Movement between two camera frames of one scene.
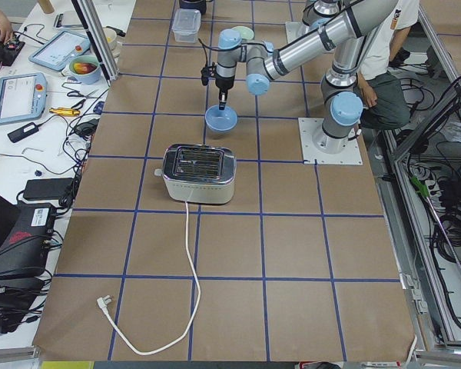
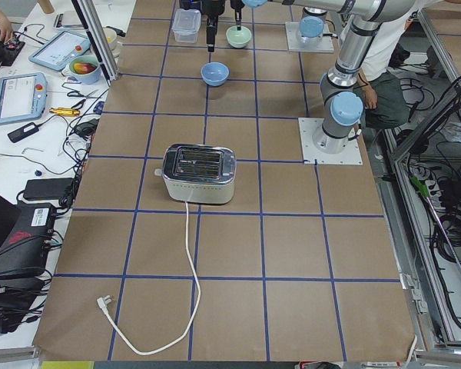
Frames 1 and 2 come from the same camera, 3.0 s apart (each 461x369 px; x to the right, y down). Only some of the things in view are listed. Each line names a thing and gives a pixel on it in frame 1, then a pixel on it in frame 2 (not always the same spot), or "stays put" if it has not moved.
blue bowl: [220, 121] → [215, 73]
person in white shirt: [382, 94] stays put
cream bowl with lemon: [111, 35] stays put
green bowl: [246, 33] stays put
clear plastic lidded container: [186, 24] stays put
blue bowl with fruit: [84, 69] stays put
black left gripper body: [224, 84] → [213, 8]
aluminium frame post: [94, 27] stays put
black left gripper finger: [222, 100] → [212, 12]
